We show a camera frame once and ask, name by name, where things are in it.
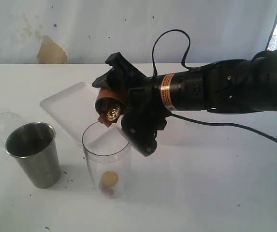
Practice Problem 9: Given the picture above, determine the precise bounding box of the clear plastic tumbler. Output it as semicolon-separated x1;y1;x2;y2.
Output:
82;122;131;198

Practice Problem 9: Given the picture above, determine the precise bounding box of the white rectangular plastic tray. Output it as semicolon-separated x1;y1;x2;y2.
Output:
40;82;99;145

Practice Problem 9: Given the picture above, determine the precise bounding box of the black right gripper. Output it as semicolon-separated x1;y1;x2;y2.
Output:
92;52;167;157

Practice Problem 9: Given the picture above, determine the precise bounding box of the small brown wooden cup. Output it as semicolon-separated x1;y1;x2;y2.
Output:
95;88;127;123

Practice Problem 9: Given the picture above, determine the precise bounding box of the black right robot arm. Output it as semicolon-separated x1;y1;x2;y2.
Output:
92;50;277;130

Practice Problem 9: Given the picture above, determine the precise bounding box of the clear plastic shaker lid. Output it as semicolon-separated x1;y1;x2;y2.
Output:
0;108;28;148

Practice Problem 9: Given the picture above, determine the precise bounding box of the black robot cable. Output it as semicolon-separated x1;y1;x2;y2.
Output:
151;29;277;143

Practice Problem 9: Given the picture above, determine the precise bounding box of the stainless steel cup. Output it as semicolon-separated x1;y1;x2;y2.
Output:
5;122;61;189

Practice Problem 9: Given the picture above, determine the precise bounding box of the gold foil coin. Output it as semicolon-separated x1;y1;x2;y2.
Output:
101;171;119;187
106;104;122;122

